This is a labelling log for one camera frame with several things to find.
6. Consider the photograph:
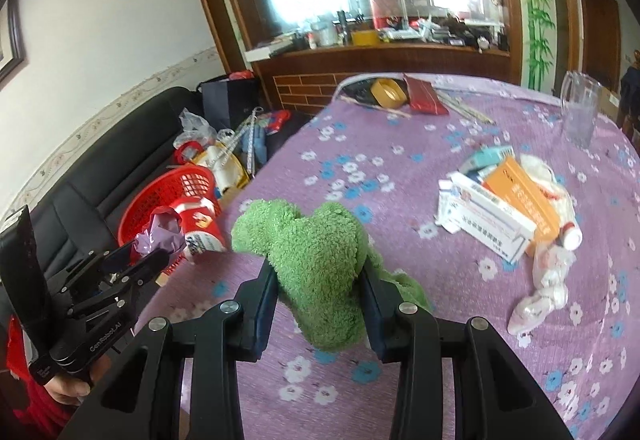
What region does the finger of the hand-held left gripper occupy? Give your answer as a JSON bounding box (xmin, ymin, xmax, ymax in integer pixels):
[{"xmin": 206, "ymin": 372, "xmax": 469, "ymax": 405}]
[
  {"xmin": 47, "ymin": 243, "xmax": 139, "ymax": 295},
  {"xmin": 70, "ymin": 247, "xmax": 171, "ymax": 322}
]

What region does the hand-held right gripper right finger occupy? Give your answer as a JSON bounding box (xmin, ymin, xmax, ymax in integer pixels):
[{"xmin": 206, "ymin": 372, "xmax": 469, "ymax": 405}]
[{"xmin": 359, "ymin": 263, "xmax": 574, "ymax": 440}]

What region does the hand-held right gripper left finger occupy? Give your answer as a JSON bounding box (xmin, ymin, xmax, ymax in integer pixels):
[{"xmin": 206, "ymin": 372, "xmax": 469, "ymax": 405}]
[{"xmin": 60, "ymin": 263, "xmax": 279, "ymax": 440}]

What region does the purple plastic bag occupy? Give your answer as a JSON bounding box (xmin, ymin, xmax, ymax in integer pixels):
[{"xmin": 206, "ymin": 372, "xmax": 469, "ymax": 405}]
[{"xmin": 134, "ymin": 213, "xmax": 184, "ymax": 257}]

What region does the green plush toy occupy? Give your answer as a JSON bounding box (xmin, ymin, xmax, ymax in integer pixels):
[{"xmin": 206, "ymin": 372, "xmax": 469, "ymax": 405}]
[{"xmin": 231, "ymin": 200, "xmax": 434, "ymax": 354}]

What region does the white bottle red label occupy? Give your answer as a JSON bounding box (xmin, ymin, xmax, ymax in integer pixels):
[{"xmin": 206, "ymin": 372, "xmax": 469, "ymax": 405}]
[{"xmin": 557, "ymin": 217, "xmax": 585, "ymax": 252}]

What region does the person's left hand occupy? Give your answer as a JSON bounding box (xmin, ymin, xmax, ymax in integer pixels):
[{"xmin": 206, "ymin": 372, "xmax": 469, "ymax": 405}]
[{"xmin": 42, "ymin": 355, "xmax": 109, "ymax": 407}]

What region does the red garment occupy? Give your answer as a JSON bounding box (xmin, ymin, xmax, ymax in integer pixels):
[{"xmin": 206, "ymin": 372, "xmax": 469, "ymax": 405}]
[{"xmin": 0, "ymin": 315, "xmax": 76, "ymax": 439}]

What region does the black leather sofa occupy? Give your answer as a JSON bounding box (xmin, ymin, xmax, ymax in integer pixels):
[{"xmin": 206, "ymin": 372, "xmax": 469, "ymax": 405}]
[{"xmin": 0, "ymin": 85, "xmax": 311, "ymax": 302}]

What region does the red white noodle cup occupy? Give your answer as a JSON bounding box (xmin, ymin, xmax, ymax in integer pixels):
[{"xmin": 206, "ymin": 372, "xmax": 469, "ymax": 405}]
[{"xmin": 167, "ymin": 195, "xmax": 227, "ymax": 267}]

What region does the red plastic basket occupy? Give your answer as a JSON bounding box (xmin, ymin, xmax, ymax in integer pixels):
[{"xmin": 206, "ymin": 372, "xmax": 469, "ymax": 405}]
[{"xmin": 117, "ymin": 164, "xmax": 222, "ymax": 252}]

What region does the small white tube box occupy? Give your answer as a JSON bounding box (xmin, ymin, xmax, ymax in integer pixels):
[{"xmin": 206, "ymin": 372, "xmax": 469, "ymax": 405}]
[{"xmin": 434, "ymin": 179, "xmax": 469, "ymax": 236}]

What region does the yellow white plastic bag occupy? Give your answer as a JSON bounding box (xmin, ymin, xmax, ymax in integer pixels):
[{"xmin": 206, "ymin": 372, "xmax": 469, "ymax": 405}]
[{"xmin": 200, "ymin": 140, "xmax": 251, "ymax": 197}]

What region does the white medicine box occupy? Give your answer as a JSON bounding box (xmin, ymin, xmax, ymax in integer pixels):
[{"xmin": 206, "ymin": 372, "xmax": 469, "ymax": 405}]
[{"xmin": 450, "ymin": 171, "xmax": 539, "ymax": 266}]

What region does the crumpled white plastic bag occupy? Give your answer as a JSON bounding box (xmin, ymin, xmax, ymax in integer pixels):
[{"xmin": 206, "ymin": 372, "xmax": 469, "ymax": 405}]
[{"xmin": 507, "ymin": 283, "xmax": 569, "ymax": 337}]

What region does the clear plastic bag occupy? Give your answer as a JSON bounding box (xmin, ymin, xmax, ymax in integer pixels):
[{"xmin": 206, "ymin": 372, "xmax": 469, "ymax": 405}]
[{"xmin": 172, "ymin": 108, "xmax": 219, "ymax": 147}]

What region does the colourful toy package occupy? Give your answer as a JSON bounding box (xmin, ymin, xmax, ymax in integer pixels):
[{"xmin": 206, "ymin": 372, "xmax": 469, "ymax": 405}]
[{"xmin": 245, "ymin": 108, "xmax": 292, "ymax": 167}]

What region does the orange medicine box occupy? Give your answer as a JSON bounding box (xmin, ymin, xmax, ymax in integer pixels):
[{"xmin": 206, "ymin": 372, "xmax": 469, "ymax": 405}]
[{"xmin": 482, "ymin": 155, "xmax": 562, "ymax": 242}]

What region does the black paper bag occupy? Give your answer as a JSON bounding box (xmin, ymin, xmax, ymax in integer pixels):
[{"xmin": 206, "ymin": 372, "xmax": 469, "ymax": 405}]
[{"xmin": 200, "ymin": 74, "xmax": 262, "ymax": 132}]

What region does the teal tissue packet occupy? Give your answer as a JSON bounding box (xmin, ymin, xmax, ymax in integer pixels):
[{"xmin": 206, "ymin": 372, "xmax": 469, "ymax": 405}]
[{"xmin": 459, "ymin": 145, "xmax": 516, "ymax": 177}]

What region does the yellow tape roll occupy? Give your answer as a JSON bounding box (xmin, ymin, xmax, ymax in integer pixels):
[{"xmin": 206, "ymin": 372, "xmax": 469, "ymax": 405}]
[{"xmin": 370, "ymin": 78, "xmax": 409, "ymax": 109}]

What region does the black pouch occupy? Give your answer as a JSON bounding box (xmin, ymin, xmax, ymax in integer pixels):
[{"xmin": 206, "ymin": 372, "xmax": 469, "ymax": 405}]
[{"xmin": 342, "ymin": 78, "xmax": 401, "ymax": 104}]

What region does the red foil packet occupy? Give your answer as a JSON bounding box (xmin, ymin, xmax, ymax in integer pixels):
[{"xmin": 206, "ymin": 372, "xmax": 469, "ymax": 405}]
[{"xmin": 402, "ymin": 74, "xmax": 450, "ymax": 117}]

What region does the bundle of wrapped sticks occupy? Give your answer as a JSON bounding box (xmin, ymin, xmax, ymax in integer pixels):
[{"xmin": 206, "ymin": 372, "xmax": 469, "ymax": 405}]
[{"xmin": 435, "ymin": 88, "xmax": 497, "ymax": 124}]

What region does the yellow box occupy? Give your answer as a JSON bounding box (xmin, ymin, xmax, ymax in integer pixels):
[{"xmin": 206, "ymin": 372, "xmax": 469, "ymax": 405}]
[{"xmin": 350, "ymin": 29, "xmax": 382, "ymax": 47}]

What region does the clear plastic measuring cup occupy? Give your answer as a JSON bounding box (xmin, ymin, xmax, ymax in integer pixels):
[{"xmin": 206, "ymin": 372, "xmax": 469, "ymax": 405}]
[{"xmin": 560, "ymin": 70, "xmax": 604, "ymax": 151}]

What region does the brown wooden door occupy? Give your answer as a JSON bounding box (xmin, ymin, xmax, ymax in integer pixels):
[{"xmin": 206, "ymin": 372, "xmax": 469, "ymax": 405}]
[{"xmin": 577, "ymin": 0, "xmax": 624, "ymax": 92}]

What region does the red plastic ring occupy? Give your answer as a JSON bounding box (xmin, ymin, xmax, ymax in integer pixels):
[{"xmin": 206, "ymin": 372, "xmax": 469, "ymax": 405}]
[{"xmin": 174, "ymin": 143, "xmax": 203, "ymax": 167}]

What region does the dark framed wall picture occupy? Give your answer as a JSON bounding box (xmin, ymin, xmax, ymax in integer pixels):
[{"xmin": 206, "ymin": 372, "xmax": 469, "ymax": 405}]
[{"xmin": 0, "ymin": 0, "xmax": 27, "ymax": 87}]

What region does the green bamboo wall painting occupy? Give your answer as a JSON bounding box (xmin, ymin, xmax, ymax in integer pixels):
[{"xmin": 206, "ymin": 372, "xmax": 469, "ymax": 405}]
[{"xmin": 505, "ymin": 0, "xmax": 559, "ymax": 94}]

